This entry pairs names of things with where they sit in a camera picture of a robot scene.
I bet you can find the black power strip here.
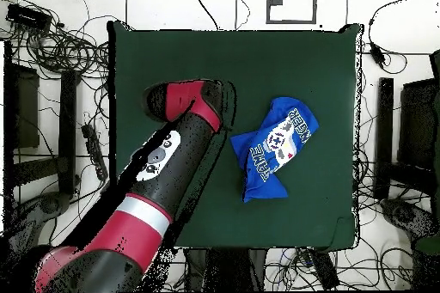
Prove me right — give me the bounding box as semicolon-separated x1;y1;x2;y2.
302;249;341;290
81;123;109;181

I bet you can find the grey square floor frame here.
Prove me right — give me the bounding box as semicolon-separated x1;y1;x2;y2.
266;0;318;25

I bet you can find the blue printed t-shirt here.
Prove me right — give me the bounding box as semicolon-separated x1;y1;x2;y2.
229;95;320;204

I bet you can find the black power adapter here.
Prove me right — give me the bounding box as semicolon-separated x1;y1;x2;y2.
369;41;386;67

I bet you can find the black metal frame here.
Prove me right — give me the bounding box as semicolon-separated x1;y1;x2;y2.
372;50;440;201
3;40;82;198

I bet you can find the dark green table cloth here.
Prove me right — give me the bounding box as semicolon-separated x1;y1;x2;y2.
106;20;364;253

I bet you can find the black floor cable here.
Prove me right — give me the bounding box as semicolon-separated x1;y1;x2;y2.
185;0;221;31
234;0;252;31

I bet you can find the black electronics box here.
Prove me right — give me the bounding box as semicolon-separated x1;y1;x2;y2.
6;3;53;31

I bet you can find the black floor stand base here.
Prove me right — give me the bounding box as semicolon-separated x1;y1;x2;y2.
0;191;71;292
379;198;440;241

